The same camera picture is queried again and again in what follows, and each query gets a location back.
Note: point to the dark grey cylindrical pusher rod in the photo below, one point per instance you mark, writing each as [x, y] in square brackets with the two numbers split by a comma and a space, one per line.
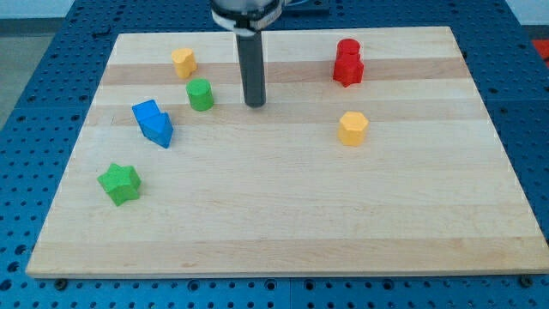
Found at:
[251, 66]

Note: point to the red star block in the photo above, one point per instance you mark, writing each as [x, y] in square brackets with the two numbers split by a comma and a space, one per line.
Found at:
[348, 69]

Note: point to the yellow hexagon block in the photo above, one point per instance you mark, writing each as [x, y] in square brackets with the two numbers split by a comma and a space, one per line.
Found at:
[352, 129]

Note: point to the green cylinder block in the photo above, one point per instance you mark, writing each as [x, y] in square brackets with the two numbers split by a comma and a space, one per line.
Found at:
[200, 94]

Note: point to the light wooden board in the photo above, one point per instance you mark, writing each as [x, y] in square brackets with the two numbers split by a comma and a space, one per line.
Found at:
[272, 191]

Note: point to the blue cube block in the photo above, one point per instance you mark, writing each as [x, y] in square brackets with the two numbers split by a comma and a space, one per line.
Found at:
[145, 110]

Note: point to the blue triangle block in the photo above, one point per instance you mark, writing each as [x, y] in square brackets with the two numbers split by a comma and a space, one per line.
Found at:
[158, 129]

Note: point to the green star block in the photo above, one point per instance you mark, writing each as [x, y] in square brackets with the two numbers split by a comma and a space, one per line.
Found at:
[120, 183]

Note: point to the red cylinder block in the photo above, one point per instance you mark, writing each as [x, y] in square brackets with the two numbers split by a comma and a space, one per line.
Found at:
[347, 47]

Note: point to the yellow heart block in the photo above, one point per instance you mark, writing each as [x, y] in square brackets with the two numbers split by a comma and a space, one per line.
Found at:
[184, 62]

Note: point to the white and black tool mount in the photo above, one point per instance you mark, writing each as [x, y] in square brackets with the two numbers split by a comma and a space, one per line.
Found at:
[246, 17]

